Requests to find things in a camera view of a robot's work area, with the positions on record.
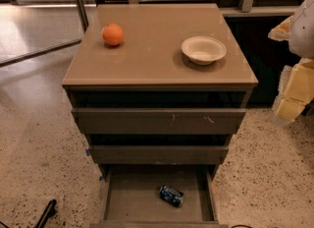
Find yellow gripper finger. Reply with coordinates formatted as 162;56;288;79
268;16;292;41
274;58;314;123

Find blue pepsi can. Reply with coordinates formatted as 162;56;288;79
159;185;184;207

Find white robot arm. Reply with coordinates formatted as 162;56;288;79
268;0;314;126

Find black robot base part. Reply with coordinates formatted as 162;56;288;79
34;199;57;228

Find grey drawer cabinet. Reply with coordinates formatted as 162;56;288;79
61;3;259;182

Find open grey bottom drawer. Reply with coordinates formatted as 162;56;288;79
89;166;229;228

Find grey lower middle drawer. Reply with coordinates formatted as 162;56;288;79
89;145;229;165

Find white paper bowl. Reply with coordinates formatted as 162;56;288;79
181;36;227;66

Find orange fruit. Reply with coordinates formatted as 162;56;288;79
102;24;124;46

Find diagonal metal floor bar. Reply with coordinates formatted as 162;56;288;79
0;0;88;67

